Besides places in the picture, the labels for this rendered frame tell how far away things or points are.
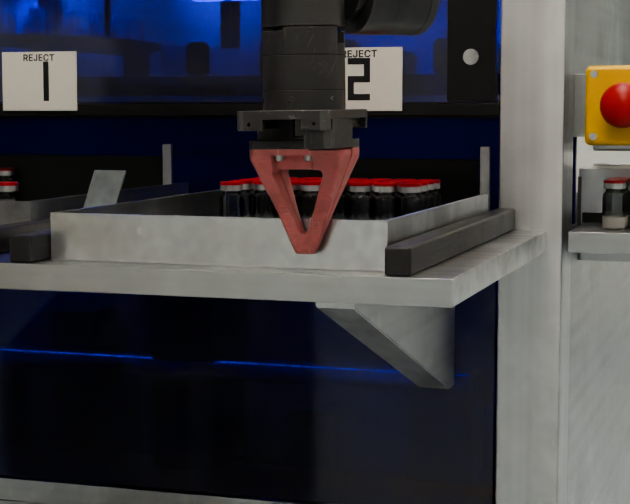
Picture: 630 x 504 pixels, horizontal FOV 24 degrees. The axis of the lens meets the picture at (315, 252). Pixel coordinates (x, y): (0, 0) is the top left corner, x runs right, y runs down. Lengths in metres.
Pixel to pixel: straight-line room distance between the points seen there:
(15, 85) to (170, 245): 0.51
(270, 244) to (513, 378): 0.42
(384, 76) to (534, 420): 0.35
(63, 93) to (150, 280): 0.50
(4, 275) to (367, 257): 0.27
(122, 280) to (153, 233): 0.04
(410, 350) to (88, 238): 0.30
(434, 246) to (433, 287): 0.07
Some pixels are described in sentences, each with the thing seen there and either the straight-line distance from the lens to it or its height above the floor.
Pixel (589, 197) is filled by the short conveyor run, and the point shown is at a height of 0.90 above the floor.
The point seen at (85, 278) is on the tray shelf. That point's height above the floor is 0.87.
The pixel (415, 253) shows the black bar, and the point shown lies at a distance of 0.99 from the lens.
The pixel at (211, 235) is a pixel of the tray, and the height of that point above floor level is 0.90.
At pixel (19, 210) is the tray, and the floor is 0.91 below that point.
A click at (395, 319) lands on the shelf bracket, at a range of 1.17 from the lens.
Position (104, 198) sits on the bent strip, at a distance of 1.26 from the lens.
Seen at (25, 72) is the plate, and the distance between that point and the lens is 1.53.
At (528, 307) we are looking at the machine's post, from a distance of 1.37.
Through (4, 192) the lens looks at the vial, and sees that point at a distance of 1.30.
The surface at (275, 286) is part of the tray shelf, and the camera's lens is 1.00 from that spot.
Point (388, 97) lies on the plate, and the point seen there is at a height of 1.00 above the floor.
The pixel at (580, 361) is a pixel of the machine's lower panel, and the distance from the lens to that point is 1.52.
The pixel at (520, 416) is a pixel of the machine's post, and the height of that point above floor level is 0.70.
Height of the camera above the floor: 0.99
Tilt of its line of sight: 6 degrees down
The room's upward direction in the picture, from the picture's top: straight up
